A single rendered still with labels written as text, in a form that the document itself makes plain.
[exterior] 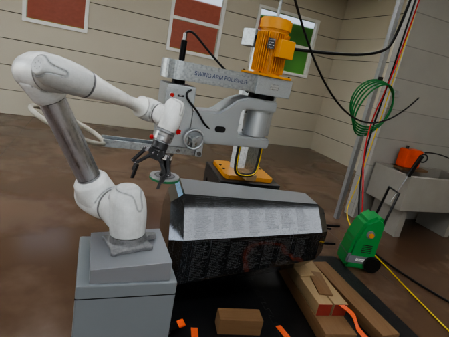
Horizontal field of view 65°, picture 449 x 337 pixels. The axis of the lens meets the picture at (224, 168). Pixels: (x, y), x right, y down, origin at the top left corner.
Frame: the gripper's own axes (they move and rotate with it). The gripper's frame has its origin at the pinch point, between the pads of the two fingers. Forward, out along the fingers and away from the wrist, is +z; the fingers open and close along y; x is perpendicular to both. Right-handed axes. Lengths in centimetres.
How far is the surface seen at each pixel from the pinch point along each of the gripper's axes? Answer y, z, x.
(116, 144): -45, -5, 57
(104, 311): 13, 51, -27
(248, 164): 35, -25, 178
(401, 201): 225, -55, 301
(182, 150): -8, -17, 82
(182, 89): -19, -54, 63
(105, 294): 11, 43, -29
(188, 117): -10, -40, 71
